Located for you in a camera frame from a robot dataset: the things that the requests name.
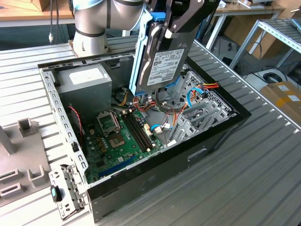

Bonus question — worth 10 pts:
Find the black camera cable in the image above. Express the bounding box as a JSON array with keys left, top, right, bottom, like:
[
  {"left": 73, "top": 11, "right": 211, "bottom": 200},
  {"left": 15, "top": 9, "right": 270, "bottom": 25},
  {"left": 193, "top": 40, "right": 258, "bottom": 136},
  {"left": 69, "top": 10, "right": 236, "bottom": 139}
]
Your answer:
[{"left": 48, "top": 0, "right": 60, "bottom": 43}]

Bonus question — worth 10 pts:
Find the thin red fan wire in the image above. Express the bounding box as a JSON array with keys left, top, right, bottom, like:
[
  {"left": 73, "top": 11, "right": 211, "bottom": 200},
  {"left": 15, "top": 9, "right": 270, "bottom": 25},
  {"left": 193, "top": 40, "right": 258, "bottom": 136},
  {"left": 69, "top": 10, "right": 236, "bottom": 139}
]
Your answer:
[{"left": 67, "top": 105, "right": 83, "bottom": 137}]

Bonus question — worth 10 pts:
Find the green motherboard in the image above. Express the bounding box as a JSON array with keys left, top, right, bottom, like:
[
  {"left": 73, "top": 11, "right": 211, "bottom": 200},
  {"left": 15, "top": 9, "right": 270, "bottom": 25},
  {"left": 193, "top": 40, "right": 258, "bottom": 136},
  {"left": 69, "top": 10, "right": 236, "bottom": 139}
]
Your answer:
[{"left": 83, "top": 109, "right": 165, "bottom": 183}]

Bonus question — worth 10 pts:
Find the silver hinged slot bracket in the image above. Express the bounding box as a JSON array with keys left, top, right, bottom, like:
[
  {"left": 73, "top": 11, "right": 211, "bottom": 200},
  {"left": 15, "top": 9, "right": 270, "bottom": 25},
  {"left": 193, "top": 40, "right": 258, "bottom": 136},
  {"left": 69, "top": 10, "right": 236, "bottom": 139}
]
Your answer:
[{"left": 48, "top": 163, "right": 91, "bottom": 221}]

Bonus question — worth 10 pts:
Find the red yellow power wire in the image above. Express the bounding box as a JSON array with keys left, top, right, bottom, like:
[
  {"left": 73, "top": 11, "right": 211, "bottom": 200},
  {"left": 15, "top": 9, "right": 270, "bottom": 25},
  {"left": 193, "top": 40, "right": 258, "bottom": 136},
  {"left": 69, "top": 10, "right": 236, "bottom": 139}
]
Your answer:
[{"left": 173, "top": 81, "right": 220, "bottom": 125}]

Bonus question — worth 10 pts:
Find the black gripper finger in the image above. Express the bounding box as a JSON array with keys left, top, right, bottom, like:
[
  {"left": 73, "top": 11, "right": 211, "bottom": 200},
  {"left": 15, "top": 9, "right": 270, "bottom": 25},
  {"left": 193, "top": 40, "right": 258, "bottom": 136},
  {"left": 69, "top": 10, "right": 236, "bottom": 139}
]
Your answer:
[
  {"left": 163, "top": 0, "right": 221, "bottom": 38},
  {"left": 145, "top": 0, "right": 165, "bottom": 12}
]

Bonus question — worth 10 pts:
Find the thin metal locking lever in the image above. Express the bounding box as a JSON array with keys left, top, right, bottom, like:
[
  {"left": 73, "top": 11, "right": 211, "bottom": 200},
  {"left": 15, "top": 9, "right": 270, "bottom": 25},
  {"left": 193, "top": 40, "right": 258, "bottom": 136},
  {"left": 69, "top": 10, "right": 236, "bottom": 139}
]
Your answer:
[{"left": 112, "top": 110, "right": 122, "bottom": 131}]

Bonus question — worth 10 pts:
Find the black slanted pole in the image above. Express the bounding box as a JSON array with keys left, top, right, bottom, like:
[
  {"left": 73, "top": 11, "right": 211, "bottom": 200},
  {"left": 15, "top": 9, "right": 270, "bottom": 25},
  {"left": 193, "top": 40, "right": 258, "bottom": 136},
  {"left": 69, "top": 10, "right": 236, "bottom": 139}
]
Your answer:
[{"left": 199, "top": 14, "right": 216, "bottom": 42}]

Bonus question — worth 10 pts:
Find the blue expansion slot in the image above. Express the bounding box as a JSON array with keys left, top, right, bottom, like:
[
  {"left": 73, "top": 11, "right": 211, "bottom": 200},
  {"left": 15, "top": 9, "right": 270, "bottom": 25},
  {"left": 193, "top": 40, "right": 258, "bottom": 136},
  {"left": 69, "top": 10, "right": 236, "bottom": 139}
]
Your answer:
[{"left": 98, "top": 154, "right": 136, "bottom": 178}]

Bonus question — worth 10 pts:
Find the black RAM slot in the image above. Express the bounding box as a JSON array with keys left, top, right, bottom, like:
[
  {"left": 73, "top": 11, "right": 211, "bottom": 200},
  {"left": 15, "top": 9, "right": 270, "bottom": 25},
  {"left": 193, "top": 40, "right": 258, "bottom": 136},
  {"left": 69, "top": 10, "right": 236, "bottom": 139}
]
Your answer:
[
  {"left": 128, "top": 110, "right": 157, "bottom": 149},
  {"left": 121, "top": 112, "right": 151, "bottom": 153}
]

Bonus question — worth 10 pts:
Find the wooden desk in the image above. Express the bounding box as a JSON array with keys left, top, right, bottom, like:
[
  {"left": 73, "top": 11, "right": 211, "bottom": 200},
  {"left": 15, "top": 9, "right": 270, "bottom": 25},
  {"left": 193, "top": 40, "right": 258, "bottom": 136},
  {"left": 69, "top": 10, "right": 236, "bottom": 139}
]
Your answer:
[
  {"left": 0, "top": 0, "right": 76, "bottom": 28},
  {"left": 211, "top": 1, "right": 286, "bottom": 51}
]

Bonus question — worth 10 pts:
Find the grey parts rack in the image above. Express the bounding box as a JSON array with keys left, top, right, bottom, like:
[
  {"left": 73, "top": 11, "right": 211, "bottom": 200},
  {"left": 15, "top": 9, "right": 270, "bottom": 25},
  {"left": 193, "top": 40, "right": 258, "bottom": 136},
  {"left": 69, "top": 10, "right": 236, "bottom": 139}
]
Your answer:
[{"left": 0, "top": 119, "right": 51, "bottom": 208}]

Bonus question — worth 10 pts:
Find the black open PC case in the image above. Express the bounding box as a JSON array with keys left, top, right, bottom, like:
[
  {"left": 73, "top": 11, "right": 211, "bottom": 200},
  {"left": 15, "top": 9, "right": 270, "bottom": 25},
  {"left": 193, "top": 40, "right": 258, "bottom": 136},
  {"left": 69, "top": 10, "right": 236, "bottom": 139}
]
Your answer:
[{"left": 37, "top": 43, "right": 252, "bottom": 224}]

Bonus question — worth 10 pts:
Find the red black wire bundle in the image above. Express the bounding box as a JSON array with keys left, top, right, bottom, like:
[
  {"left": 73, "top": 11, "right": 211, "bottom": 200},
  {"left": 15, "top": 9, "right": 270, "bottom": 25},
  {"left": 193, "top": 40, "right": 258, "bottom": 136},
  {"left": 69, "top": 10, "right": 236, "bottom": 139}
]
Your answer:
[{"left": 132, "top": 95, "right": 158, "bottom": 113}]

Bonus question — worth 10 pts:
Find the hard disk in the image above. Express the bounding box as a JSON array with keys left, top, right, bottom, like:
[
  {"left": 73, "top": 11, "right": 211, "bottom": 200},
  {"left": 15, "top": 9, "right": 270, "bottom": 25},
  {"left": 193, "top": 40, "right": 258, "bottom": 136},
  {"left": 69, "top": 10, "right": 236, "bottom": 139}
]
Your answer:
[{"left": 128, "top": 9, "right": 199, "bottom": 97}]

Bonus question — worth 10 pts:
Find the metal disk bay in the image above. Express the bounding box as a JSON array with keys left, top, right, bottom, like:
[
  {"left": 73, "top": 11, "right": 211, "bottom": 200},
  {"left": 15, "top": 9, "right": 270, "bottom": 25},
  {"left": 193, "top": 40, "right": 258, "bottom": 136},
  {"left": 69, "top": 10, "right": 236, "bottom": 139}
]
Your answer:
[{"left": 168, "top": 70, "right": 237, "bottom": 144}]

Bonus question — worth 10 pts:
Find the grey power supply unit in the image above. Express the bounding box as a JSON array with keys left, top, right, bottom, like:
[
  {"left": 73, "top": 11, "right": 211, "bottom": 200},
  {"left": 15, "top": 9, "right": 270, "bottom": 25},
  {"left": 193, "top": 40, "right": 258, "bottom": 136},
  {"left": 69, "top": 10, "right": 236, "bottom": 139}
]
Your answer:
[{"left": 56, "top": 63, "right": 113, "bottom": 118}]

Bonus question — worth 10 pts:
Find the black wire loop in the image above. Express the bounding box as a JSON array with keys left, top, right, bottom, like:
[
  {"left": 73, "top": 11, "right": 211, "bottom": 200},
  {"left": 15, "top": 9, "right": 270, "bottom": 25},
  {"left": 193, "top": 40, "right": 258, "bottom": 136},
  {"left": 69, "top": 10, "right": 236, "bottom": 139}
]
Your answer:
[{"left": 155, "top": 89, "right": 182, "bottom": 116}]

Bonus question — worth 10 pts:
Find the black teal bracket latch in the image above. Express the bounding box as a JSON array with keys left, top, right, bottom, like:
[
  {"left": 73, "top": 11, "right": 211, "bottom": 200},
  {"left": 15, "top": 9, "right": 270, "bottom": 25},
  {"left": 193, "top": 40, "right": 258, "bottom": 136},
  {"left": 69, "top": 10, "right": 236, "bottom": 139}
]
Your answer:
[{"left": 50, "top": 185, "right": 63, "bottom": 203}]

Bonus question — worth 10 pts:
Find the short blue wire white plug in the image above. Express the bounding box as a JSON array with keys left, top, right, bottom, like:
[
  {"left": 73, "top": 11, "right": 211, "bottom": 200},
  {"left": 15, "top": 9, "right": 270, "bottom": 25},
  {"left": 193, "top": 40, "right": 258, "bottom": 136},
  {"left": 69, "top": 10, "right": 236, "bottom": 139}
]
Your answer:
[{"left": 150, "top": 123, "right": 174, "bottom": 135}]

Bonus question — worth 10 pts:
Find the grey metal shelf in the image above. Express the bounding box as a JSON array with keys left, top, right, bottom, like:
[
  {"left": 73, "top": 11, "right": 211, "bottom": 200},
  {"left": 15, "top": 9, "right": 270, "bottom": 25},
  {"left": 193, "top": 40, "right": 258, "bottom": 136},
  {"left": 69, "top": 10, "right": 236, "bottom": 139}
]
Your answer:
[{"left": 229, "top": 18, "right": 301, "bottom": 70}]

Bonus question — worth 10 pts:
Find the yellow orange wire bundle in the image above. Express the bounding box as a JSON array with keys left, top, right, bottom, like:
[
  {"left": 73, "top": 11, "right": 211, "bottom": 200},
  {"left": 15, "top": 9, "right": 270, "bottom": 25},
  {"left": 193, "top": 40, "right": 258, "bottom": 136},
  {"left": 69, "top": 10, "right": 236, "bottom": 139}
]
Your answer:
[{"left": 115, "top": 90, "right": 129, "bottom": 107}]

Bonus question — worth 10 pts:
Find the labelled cardboard box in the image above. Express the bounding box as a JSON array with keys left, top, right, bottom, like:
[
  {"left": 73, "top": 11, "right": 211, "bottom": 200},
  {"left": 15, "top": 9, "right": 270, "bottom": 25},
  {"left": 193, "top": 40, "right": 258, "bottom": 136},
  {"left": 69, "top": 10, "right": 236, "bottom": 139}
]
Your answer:
[{"left": 260, "top": 81, "right": 301, "bottom": 121}]

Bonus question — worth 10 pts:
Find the patterned brown box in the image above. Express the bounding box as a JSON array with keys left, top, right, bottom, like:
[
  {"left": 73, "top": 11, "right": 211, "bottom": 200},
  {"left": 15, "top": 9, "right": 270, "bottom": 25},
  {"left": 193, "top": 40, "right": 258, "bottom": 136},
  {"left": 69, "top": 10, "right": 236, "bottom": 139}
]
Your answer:
[{"left": 30, "top": 0, "right": 71, "bottom": 12}]

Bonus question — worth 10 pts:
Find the blue data wire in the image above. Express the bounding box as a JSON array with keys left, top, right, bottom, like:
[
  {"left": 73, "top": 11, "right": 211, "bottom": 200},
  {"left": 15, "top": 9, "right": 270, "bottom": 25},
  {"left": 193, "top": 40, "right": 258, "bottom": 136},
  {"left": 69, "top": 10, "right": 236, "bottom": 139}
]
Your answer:
[{"left": 186, "top": 87, "right": 203, "bottom": 107}]

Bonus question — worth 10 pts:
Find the black cable coil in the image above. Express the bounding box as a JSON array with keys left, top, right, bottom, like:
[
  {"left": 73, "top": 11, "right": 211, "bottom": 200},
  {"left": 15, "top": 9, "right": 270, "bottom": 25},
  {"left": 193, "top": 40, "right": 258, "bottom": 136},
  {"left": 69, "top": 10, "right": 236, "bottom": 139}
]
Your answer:
[{"left": 262, "top": 72, "right": 287, "bottom": 83}]

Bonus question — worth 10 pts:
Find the metal socket cover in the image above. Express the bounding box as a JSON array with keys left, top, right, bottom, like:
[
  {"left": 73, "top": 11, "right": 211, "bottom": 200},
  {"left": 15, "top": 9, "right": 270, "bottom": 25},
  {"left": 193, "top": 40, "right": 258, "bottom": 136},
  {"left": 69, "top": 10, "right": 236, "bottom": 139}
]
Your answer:
[{"left": 96, "top": 111, "right": 120, "bottom": 136}]

